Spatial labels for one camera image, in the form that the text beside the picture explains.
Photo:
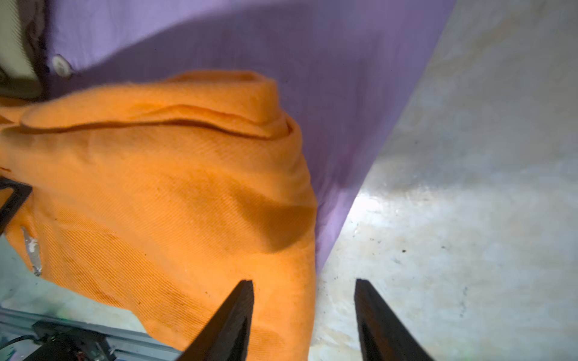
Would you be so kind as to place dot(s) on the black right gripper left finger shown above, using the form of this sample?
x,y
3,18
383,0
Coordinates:
x,y
226,336

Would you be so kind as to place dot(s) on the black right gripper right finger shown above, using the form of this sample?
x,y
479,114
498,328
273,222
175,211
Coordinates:
x,y
382,335

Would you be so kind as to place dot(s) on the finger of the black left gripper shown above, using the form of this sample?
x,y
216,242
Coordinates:
x,y
18,195

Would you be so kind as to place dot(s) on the orange pants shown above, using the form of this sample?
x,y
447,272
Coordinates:
x,y
160,198

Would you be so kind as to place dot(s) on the folded purple pants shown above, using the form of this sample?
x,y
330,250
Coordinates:
x,y
345,69

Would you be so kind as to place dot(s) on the aluminium frame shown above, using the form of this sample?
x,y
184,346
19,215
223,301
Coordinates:
x,y
86,341

